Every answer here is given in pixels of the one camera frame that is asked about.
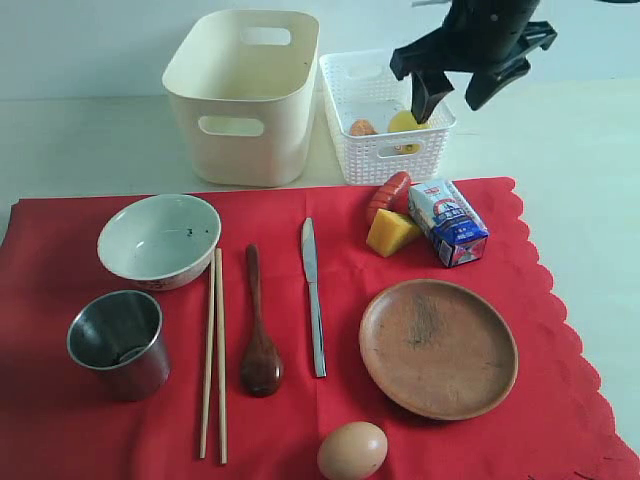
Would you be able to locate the stainless steel cup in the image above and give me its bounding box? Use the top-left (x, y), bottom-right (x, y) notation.
top-left (66, 290), bottom-right (171, 402)

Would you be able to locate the silver table knife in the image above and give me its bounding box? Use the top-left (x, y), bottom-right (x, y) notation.
top-left (301, 217), bottom-right (327, 378)

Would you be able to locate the cream plastic storage bin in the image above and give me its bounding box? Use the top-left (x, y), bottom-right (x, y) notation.
top-left (162, 10), bottom-right (319, 187)

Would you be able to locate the white perforated plastic basket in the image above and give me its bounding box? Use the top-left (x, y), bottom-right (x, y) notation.
top-left (319, 50), bottom-right (456, 185)

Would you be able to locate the red tablecloth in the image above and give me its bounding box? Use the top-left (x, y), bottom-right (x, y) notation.
top-left (1, 177), bottom-right (639, 479)

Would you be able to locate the wooden chopstick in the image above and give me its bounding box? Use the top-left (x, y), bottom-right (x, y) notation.
top-left (199, 251), bottom-right (215, 460)
top-left (214, 248), bottom-right (228, 465)

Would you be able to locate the red toy sausage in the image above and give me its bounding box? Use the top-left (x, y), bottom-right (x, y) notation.
top-left (365, 171), bottom-right (411, 225)

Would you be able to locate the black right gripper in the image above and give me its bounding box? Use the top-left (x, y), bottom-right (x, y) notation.
top-left (390, 0), bottom-right (557, 123)

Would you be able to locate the right wooden chopstick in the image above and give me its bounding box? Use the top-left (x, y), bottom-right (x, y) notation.
top-left (214, 248), bottom-right (228, 465)

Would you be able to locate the blue white milk carton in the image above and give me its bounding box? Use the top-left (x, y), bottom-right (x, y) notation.
top-left (408, 179), bottom-right (489, 268)

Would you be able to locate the orange fried chicken piece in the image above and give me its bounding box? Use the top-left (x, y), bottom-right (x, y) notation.
top-left (349, 119), bottom-right (378, 137)

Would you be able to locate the brown egg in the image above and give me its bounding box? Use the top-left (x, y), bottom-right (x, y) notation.
top-left (317, 421), bottom-right (388, 479)

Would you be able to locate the white ceramic bowl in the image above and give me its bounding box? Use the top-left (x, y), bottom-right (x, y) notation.
top-left (97, 194), bottom-right (222, 291)

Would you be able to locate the left wooden chopstick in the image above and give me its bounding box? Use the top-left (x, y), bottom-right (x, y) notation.
top-left (199, 251), bottom-right (215, 460)

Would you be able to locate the yellow lemon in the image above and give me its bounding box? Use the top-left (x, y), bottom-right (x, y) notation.
top-left (387, 110), bottom-right (431, 133)

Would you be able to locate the yellow cheese wedge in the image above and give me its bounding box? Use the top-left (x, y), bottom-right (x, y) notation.
top-left (366, 209), bottom-right (422, 258)

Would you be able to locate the brown wooden plate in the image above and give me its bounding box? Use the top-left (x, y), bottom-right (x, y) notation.
top-left (359, 279), bottom-right (519, 421)

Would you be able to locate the dark wooden spoon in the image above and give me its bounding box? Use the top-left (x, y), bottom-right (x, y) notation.
top-left (240, 244), bottom-right (284, 397)

